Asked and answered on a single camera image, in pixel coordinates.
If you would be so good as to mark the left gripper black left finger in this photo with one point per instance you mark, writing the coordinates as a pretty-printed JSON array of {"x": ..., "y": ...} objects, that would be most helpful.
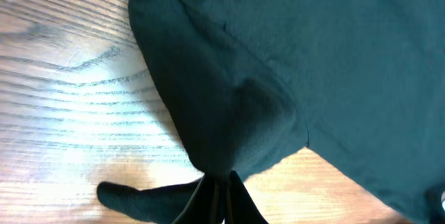
[{"x": 204, "y": 206}]

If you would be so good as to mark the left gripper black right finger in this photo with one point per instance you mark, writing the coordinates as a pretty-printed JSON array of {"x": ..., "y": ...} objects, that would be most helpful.
[{"x": 239, "y": 206}]

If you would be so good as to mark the black t-shirt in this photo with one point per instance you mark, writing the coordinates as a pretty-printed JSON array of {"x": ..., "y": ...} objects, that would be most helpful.
[{"x": 249, "y": 82}]

